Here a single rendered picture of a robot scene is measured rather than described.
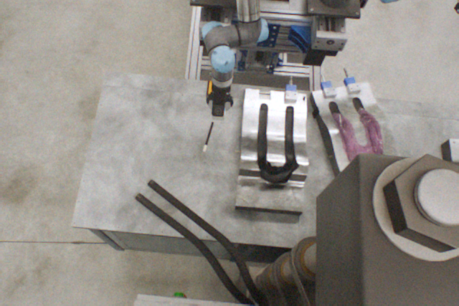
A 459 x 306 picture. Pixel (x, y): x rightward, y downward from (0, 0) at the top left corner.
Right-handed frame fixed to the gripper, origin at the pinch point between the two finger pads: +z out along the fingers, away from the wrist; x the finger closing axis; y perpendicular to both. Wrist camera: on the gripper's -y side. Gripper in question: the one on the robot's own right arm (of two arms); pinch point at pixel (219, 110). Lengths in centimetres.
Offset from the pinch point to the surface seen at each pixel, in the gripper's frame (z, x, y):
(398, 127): 15, -78, 7
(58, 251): 95, 82, -51
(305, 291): -59, -22, -69
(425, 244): -107, -23, -67
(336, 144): 6.1, -48.4, -7.3
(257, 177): 8.0, -17.4, -23.8
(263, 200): 8.9, -20.5, -32.5
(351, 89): 7, -55, 19
